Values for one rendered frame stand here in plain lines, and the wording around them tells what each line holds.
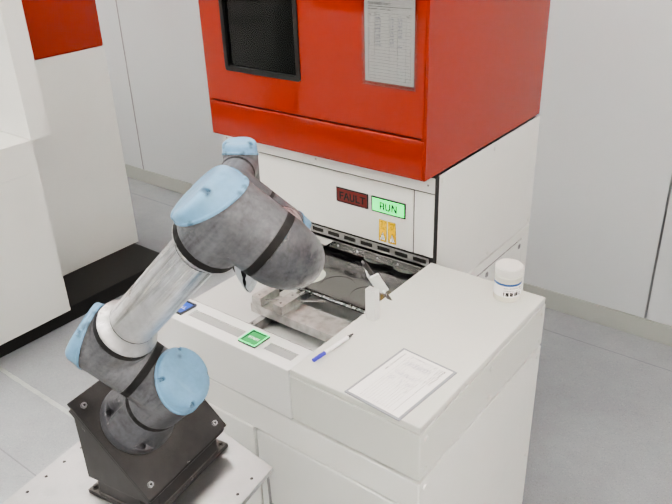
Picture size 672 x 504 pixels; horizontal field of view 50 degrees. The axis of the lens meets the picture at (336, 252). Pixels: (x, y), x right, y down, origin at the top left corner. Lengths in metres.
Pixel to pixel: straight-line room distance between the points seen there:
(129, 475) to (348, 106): 1.10
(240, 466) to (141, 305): 0.55
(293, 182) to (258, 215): 1.25
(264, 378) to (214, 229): 0.74
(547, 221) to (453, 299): 1.75
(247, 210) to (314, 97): 1.06
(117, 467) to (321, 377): 0.46
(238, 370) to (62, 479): 0.45
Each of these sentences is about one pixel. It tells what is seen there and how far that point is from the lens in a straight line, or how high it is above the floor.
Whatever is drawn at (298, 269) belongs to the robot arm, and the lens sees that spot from 1.07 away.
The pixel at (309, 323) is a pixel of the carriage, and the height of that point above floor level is 0.88.
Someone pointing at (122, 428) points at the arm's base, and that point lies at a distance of 1.48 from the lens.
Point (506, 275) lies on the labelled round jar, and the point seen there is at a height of 1.05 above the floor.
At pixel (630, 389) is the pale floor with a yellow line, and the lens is 3.33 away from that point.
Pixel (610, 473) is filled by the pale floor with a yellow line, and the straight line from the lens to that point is 2.91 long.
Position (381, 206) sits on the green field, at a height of 1.10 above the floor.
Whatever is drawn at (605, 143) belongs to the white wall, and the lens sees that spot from 3.38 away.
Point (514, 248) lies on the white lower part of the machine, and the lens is 2.63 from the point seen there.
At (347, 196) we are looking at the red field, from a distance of 2.17.
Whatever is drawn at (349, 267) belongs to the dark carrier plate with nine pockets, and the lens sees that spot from 2.19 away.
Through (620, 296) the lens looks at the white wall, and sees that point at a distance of 3.63.
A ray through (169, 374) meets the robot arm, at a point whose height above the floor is 1.16.
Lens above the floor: 1.94
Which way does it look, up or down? 27 degrees down
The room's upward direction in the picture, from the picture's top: 2 degrees counter-clockwise
